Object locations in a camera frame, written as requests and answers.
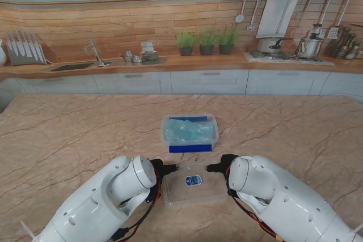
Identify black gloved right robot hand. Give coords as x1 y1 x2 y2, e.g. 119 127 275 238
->
206 154 239 175

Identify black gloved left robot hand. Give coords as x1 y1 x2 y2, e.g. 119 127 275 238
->
149 158 181 182

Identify clear plastic crate blue strips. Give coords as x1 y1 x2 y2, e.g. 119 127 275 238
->
161 113 219 154

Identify clear plastic crate lid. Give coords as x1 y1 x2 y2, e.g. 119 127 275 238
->
163 161 230 207

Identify white lower kitchen cabinets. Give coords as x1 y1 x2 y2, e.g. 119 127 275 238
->
0 69 363 96

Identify small silver bowls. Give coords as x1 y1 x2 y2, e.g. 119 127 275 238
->
122 50 143 63

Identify hanging steel utensil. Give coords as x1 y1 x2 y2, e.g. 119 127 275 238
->
246 0 260 31

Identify hanging steel grater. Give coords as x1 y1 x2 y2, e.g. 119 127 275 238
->
327 26 341 40

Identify white jug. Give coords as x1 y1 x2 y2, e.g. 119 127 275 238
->
0 39 7 66

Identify red black left arm cable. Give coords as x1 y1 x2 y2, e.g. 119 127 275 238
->
110 168 164 242

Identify red black arm cable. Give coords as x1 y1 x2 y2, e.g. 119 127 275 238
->
225 168 284 242
110 168 164 242

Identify red black right arm cable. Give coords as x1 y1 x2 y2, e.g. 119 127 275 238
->
225 168 284 242

